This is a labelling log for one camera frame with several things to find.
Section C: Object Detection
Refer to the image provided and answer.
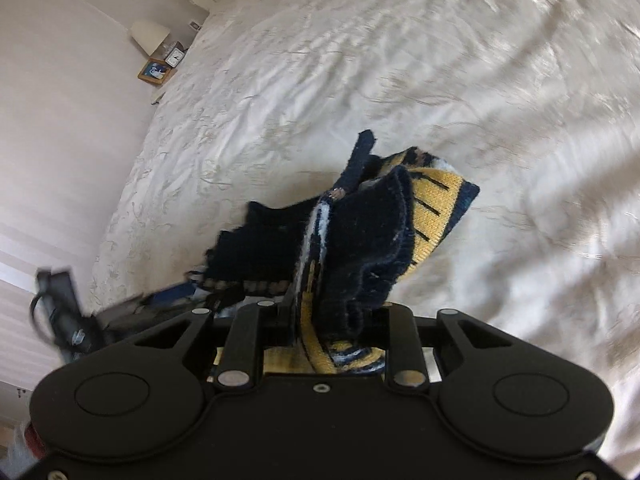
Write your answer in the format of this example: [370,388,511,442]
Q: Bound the cream lamp shade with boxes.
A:
[131,20,171,57]

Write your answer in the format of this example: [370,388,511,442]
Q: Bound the wooden picture frame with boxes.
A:
[137,59,174,85]

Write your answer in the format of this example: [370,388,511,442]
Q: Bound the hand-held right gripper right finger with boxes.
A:
[384,303,517,391]

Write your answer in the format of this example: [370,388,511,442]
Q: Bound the navy yellow patterned knit sweater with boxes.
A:
[202,130,482,377]

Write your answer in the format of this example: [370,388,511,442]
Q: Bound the white bed cover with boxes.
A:
[86,0,640,480]

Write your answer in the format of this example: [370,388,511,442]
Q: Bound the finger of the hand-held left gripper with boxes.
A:
[99,280,217,333]

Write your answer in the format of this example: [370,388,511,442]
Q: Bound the wooden nightstand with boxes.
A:
[137,42,190,87]

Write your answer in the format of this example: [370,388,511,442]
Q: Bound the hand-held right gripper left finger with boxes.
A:
[119,300,277,390]

